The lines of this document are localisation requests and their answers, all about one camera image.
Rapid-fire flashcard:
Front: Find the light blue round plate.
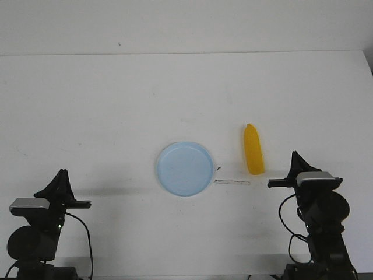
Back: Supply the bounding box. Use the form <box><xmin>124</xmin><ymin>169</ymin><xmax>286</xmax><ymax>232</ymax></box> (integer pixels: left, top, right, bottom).
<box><xmin>155</xmin><ymin>141</ymin><xmax>214</xmax><ymax>197</ymax></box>

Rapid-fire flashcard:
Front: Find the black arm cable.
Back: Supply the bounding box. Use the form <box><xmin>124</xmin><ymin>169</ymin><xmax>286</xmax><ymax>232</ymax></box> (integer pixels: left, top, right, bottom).
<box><xmin>64</xmin><ymin>212</ymin><xmax>94</xmax><ymax>279</ymax></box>
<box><xmin>278</xmin><ymin>194</ymin><xmax>309</xmax><ymax>263</ymax></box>

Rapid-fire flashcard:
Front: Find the clear tape strip horizontal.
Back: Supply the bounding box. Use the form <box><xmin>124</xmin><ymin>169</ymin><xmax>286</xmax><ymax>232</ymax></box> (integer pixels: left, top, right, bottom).
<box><xmin>213</xmin><ymin>179</ymin><xmax>251</xmax><ymax>186</ymax></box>

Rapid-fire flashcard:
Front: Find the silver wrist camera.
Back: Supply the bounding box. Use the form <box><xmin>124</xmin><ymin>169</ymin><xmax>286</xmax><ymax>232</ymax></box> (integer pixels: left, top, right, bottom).
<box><xmin>9</xmin><ymin>198</ymin><xmax>50</xmax><ymax>216</ymax></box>
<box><xmin>296</xmin><ymin>171</ymin><xmax>343</xmax><ymax>189</ymax></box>

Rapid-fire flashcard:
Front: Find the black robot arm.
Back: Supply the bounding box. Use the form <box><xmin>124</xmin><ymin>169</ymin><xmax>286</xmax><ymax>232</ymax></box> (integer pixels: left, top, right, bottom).
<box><xmin>268</xmin><ymin>151</ymin><xmax>358</xmax><ymax>279</ymax></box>
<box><xmin>5</xmin><ymin>169</ymin><xmax>94</xmax><ymax>279</ymax></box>

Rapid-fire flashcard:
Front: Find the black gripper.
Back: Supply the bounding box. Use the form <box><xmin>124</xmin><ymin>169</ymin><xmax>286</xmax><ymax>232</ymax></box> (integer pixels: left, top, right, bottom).
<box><xmin>34</xmin><ymin>169</ymin><xmax>91</xmax><ymax>228</ymax></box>
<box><xmin>268</xmin><ymin>151</ymin><xmax>321</xmax><ymax>188</ymax></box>

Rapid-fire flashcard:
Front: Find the yellow toy corn cob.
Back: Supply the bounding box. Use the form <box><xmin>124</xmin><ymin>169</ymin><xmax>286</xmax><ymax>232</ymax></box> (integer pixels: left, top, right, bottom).
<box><xmin>244</xmin><ymin>124</ymin><xmax>265</xmax><ymax>175</ymax></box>

